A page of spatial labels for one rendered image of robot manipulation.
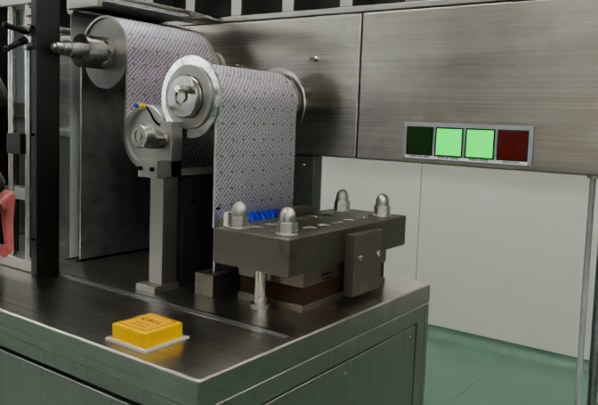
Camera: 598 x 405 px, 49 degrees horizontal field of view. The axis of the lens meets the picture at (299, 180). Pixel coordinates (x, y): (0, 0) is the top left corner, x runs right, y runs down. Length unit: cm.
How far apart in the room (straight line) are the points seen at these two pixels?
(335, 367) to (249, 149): 42
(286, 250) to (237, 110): 30
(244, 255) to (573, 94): 61
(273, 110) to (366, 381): 53
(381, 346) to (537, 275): 254
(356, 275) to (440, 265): 273
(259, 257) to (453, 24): 57
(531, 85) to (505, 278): 260
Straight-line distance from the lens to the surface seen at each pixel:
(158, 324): 96
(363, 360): 117
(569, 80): 121
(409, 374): 135
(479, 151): 124
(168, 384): 87
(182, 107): 118
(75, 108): 148
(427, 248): 390
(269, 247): 104
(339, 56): 140
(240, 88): 121
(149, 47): 137
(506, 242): 372
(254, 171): 124
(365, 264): 119
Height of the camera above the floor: 121
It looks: 5 degrees down
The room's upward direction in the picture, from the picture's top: 2 degrees clockwise
